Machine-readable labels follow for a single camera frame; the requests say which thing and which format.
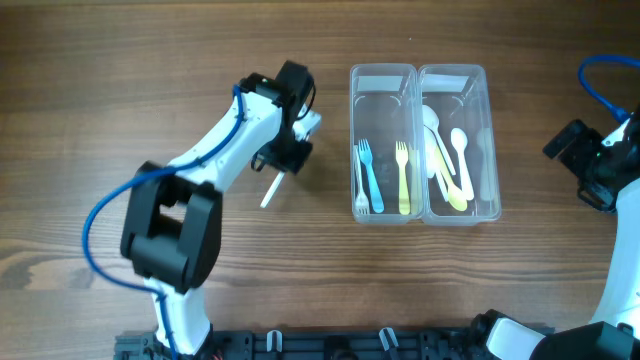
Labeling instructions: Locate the short white plastic fork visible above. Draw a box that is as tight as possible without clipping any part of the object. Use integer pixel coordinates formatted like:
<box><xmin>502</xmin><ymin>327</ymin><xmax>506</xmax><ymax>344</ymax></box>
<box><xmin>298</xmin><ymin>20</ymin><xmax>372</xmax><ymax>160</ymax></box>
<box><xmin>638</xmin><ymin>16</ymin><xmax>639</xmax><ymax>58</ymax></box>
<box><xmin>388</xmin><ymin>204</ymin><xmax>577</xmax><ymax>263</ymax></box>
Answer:
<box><xmin>354</xmin><ymin>145</ymin><xmax>369</xmax><ymax>215</ymax></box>

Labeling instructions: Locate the yellow plastic fork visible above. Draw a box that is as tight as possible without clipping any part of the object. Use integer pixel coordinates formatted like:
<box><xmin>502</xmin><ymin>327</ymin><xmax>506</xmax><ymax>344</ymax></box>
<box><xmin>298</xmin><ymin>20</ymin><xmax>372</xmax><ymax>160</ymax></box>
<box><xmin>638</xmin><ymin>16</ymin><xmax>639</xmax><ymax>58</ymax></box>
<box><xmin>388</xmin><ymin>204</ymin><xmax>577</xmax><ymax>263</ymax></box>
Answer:
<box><xmin>395</xmin><ymin>141</ymin><xmax>411</xmax><ymax>215</ymax></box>

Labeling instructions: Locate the long white plastic fork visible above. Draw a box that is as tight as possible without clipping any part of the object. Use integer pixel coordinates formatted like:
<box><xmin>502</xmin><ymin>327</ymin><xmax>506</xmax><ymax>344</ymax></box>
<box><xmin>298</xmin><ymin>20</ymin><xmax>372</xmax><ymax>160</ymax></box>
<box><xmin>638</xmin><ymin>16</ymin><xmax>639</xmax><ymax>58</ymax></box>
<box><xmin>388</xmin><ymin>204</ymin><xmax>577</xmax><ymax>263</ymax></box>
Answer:
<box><xmin>260</xmin><ymin>172</ymin><xmax>286</xmax><ymax>208</ymax></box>

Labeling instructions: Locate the clear plastic container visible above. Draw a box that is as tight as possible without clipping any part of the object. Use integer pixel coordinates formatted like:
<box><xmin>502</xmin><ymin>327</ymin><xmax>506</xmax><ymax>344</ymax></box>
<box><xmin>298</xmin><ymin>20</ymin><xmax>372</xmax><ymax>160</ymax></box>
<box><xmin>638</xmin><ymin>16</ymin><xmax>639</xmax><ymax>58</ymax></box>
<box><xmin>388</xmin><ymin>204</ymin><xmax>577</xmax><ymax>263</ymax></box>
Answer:
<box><xmin>419</xmin><ymin>64</ymin><xmax>502</xmax><ymax>226</ymax></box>
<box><xmin>349</xmin><ymin>63</ymin><xmax>426</xmax><ymax>225</ymax></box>

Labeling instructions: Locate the thick white plastic spoon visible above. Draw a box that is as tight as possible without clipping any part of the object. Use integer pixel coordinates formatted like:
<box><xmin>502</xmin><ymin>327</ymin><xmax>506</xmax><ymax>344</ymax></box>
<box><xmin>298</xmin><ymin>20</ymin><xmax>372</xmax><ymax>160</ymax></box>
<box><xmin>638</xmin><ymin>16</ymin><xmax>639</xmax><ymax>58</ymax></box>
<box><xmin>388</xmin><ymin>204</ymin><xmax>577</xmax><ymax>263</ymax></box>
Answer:
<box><xmin>450</xmin><ymin>128</ymin><xmax>475</xmax><ymax>201</ymax></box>

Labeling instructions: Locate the yellow plastic spoon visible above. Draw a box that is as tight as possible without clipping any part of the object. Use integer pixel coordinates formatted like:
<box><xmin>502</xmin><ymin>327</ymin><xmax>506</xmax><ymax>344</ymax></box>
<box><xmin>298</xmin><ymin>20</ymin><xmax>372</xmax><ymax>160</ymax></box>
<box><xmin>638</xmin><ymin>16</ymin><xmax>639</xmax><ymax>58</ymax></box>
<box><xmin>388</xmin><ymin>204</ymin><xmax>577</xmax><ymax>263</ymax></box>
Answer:
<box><xmin>434</xmin><ymin>146</ymin><xmax>468</xmax><ymax>212</ymax></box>

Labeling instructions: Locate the light blue plastic fork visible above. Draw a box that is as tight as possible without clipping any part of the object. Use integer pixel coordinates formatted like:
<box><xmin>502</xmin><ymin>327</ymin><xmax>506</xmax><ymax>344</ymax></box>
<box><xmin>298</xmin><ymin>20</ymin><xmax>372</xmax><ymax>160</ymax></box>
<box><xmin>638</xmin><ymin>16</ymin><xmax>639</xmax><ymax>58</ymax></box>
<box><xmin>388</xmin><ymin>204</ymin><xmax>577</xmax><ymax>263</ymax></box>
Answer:
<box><xmin>358</xmin><ymin>139</ymin><xmax>385</xmax><ymax>213</ymax></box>

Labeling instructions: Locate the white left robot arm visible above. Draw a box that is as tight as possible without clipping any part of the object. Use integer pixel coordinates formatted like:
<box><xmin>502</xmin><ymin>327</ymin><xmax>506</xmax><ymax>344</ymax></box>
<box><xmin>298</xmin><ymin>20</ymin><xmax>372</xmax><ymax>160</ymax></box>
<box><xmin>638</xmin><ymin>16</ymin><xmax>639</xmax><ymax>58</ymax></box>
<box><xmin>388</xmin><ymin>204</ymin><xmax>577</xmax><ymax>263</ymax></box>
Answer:
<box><xmin>120</xmin><ymin>62</ymin><xmax>321</xmax><ymax>359</ymax></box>

